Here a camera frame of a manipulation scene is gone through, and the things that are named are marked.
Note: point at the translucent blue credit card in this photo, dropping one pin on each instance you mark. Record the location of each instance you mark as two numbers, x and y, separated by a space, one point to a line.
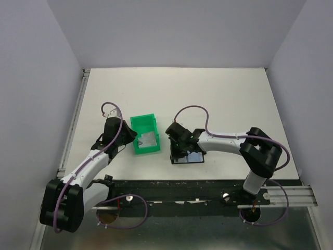
195 158

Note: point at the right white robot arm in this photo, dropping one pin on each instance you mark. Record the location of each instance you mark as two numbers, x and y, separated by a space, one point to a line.
259 151

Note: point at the white credit card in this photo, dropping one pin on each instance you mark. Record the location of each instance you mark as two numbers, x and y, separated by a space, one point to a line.
180 160

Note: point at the black leather card holder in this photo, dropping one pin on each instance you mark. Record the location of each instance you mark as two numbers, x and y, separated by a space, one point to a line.
176 157

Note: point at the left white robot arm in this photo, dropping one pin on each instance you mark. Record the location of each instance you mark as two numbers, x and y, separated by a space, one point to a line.
66 200

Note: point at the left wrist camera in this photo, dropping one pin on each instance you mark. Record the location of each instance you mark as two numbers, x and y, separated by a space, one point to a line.
113 113

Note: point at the aluminium frame rail left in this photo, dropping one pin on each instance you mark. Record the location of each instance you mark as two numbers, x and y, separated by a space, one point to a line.
63 162

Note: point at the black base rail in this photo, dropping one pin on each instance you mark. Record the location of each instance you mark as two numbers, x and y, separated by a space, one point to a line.
180 198

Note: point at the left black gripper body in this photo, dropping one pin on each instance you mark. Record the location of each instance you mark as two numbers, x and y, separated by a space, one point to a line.
126 136

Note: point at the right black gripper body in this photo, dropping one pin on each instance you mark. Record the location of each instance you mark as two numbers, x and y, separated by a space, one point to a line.
179 143

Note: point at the green plastic bin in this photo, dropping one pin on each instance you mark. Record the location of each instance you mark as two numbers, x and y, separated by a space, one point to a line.
143 124

